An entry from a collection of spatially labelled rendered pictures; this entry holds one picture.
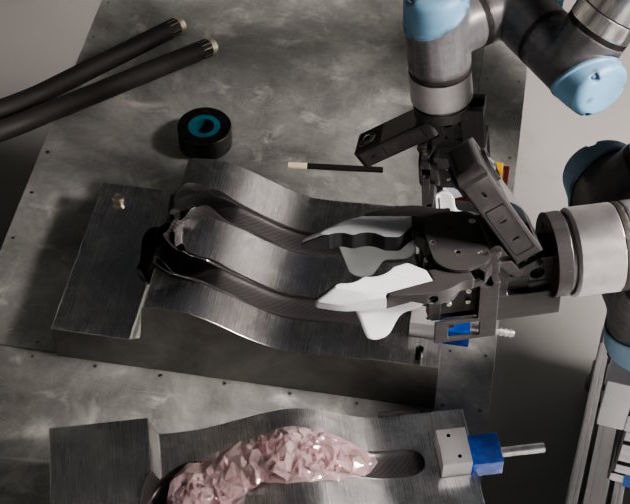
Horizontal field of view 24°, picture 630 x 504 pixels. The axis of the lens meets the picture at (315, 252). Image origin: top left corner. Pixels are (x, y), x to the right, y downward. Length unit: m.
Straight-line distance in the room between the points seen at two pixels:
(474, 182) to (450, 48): 0.58
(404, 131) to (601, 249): 0.62
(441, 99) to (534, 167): 1.58
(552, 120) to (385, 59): 1.13
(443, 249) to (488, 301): 0.06
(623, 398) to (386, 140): 0.42
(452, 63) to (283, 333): 0.41
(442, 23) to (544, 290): 0.52
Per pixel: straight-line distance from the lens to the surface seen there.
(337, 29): 2.36
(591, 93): 1.64
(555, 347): 2.96
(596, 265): 1.19
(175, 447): 1.77
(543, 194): 3.23
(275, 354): 1.84
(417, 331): 1.83
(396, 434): 1.79
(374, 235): 1.19
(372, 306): 1.14
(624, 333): 1.31
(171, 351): 1.88
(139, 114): 2.24
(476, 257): 1.16
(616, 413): 1.74
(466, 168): 1.12
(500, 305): 1.22
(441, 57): 1.68
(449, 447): 1.75
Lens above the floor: 2.36
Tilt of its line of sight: 50 degrees down
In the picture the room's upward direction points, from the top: straight up
